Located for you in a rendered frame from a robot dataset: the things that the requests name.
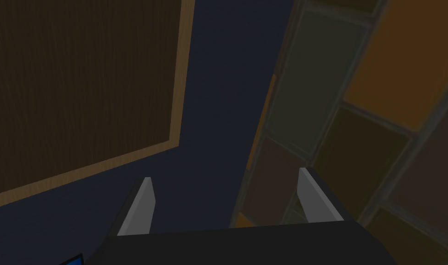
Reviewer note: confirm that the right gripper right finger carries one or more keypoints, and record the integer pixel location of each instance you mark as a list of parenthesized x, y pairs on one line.
[(316, 206)]

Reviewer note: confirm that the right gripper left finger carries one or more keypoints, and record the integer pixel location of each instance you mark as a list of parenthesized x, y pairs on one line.
[(139, 213)]

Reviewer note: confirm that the dark brown wooden panel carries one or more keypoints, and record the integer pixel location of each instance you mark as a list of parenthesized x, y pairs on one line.
[(76, 84)]

